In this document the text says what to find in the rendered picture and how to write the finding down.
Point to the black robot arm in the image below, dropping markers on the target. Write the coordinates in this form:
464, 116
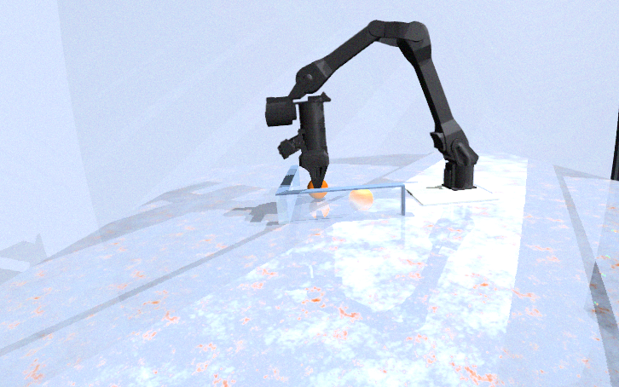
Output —
413, 39

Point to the clear low walls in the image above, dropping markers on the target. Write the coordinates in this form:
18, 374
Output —
340, 206

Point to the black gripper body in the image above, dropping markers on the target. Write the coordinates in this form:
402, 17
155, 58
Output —
314, 136

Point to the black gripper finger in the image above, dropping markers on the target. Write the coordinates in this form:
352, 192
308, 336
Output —
317, 174

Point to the orange ball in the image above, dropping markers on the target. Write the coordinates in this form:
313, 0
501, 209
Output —
310, 185

